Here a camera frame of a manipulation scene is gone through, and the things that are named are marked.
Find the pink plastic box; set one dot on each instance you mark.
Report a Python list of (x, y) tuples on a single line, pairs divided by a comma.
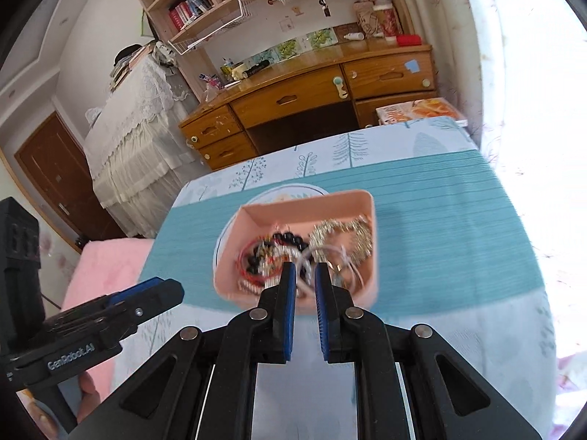
[(357, 238)]

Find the wooden bookshelf hutch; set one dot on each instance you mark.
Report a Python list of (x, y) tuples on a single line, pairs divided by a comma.
[(156, 4)]

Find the lace covered furniture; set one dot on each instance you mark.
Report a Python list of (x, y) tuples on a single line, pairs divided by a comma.
[(137, 137)]

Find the black flashlight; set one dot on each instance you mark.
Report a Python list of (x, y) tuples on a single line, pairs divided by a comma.
[(257, 68)]

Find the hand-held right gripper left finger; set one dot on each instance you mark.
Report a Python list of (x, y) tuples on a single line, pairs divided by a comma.
[(288, 311)]

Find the floral white curtain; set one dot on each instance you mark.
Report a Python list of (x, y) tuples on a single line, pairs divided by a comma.
[(527, 101)]

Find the blue sticker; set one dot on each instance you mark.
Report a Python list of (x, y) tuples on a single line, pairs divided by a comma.
[(412, 66)]

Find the patterned fabric bag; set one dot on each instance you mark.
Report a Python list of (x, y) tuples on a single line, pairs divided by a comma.
[(378, 13)]

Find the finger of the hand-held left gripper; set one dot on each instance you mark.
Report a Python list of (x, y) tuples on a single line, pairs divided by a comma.
[(156, 298)]

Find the hanging keys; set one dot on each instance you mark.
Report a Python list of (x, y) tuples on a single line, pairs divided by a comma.
[(324, 5)]

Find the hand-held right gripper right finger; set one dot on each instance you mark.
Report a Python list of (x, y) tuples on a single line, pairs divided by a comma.
[(322, 311)]

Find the red case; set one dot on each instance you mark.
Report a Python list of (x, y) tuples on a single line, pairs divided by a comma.
[(409, 39)]

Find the person's left hand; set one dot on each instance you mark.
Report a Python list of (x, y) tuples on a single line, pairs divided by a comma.
[(91, 394)]

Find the brown wooden door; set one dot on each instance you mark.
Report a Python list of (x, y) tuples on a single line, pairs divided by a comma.
[(55, 174)]

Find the white tube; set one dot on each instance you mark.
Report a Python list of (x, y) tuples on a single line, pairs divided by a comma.
[(354, 36)]

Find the food cover magazine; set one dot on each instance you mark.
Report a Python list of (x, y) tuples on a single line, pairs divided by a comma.
[(422, 110)]

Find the wooden desk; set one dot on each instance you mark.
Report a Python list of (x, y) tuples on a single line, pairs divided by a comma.
[(298, 96)]

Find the pink smart watch band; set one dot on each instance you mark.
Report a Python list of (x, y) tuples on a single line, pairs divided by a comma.
[(348, 266)]

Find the pile of books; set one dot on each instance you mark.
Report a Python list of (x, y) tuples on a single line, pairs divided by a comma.
[(126, 66)]

